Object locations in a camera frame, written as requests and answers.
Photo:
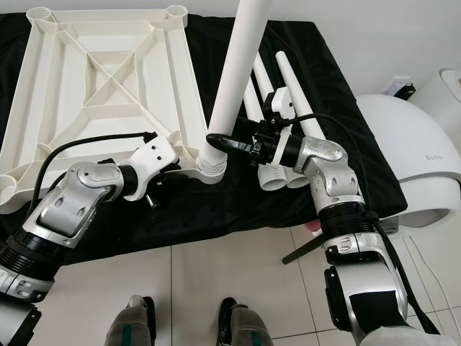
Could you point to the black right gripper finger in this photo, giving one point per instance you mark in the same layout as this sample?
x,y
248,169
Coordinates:
x,y
229,142

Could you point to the white ribbed plastic table top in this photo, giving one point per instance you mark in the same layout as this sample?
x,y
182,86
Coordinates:
x,y
57,108

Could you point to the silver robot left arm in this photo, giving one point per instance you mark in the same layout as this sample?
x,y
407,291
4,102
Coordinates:
x,y
79,209

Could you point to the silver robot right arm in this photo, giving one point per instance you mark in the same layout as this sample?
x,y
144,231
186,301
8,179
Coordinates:
x,y
338,187

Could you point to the black quilted bench cover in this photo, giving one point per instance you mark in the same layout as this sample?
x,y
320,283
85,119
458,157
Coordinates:
x,y
223,216

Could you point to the small pink object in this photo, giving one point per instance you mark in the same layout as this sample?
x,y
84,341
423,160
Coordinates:
x,y
314,227

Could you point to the black metal bench leg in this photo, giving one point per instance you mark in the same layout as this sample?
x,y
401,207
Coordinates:
x,y
302,252

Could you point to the silver robot left leg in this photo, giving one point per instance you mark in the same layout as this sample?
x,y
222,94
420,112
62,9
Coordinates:
x,y
135,328

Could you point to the silver robot leg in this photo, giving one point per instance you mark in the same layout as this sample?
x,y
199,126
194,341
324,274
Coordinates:
x,y
135,328
256,330

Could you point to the silver robot right leg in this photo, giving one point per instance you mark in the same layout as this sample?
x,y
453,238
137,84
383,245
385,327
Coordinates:
x,y
256,330

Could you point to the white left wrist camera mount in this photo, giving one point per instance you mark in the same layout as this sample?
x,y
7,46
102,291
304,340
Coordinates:
x,y
151,155

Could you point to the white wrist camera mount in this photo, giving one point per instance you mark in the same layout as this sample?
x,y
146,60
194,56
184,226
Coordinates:
x,y
151,155
279,103

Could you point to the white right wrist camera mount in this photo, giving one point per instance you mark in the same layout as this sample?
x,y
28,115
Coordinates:
x,y
279,103

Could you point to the wall socket with black plug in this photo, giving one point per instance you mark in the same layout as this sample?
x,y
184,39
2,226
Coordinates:
x,y
402,88

